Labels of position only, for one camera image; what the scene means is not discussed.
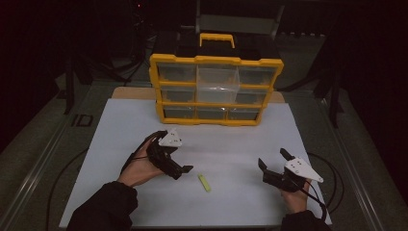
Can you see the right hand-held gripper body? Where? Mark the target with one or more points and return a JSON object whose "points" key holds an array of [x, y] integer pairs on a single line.
{"points": [[285, 181]]}

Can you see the clear plastic drawer box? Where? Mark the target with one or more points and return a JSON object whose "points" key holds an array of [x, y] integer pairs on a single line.
{"points": [[218, 85]]}

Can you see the small yellow-green stick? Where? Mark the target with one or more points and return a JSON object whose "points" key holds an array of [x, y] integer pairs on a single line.
{"points": [[204, 183]]}

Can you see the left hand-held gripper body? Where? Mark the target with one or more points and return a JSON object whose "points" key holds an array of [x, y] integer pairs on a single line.
{"points": [[162, 157]]}

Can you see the yellow black organizer cabinet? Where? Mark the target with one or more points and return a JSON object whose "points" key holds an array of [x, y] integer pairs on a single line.
{"points": [[216, 114]]}

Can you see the white board sheet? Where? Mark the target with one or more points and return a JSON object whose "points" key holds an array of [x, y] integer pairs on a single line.
{"points": [[224, 144]]}

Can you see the person's right hand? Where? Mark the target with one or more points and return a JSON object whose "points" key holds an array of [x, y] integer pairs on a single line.
{"points": [[296, 200]]}

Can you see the rows of clear drawers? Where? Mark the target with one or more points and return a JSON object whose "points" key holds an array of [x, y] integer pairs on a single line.
{"points": [[176, 73]]}

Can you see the black stand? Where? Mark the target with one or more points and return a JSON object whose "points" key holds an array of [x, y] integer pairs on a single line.
{"points": [[69, 89], [335, 96]]}

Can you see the person's left hand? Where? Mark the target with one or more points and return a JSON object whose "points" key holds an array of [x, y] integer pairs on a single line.
{"points": [[141, 171]]}

